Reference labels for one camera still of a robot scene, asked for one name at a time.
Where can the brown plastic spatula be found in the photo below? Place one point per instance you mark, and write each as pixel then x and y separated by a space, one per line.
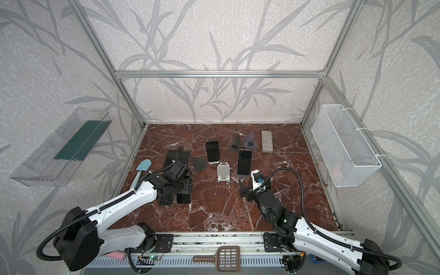
pixel 226 259

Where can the light blue toy shovel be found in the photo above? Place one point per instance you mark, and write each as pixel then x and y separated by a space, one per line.
pixel 142 167

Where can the grey angled phone stand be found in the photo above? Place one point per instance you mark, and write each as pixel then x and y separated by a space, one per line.
pixel 236 144

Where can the black phone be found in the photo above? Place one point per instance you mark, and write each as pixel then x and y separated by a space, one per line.
pixel 213 152
pixel 171 157
pixel 166 200
pixel 184 198

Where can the white wire mesh basket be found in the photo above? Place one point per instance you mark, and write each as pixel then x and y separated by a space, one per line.
pixel 348 156

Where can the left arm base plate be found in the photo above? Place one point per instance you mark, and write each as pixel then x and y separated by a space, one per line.
pixel 157 243

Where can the white phone stand centre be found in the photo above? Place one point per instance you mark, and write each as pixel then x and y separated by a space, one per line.
pixel 223 172

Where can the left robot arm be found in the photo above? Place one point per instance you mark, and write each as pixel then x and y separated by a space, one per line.
pixel 87 234

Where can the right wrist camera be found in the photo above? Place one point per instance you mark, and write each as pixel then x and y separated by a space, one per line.
pixel 258 179

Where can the grey rectangular block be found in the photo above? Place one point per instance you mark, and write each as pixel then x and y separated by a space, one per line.
pixel 267 141

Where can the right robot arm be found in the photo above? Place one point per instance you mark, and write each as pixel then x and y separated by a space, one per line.
pixel 296 232

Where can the green circuit board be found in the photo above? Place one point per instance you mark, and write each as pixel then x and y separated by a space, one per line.
pixel 147 260

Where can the dark grey round phone stand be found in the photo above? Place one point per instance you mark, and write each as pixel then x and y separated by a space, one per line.
pixel 249 142

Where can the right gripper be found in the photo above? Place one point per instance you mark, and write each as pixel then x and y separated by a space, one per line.
pixel 250 193

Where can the blue black device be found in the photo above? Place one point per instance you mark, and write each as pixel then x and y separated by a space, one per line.
pixel 315 259

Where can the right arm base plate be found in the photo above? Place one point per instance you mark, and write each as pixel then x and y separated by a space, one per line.
pixel 272 242

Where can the white framed phone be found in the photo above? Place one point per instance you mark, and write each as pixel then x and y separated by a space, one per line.
pixel 185 158

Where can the clear plastic wall shelf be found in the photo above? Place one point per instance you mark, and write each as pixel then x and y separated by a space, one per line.
pixel 55 161

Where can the purple edged phone right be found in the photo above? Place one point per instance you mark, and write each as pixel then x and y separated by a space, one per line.
pixel 244 163

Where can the purple pink toy rake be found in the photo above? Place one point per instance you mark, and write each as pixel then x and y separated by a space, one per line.
pixel 117 255

